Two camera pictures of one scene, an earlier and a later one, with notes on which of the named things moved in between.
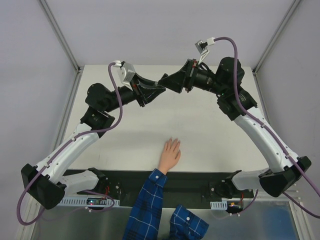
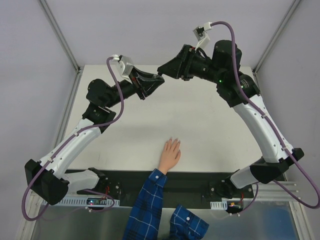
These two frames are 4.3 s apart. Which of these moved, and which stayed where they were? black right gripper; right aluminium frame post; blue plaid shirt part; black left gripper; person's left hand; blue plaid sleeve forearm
Moved: black left gripper; black right gripper
Stayed: blue plaid sleeve forearm; person's left hand; right aluminium frame post; blue plaid shirt part
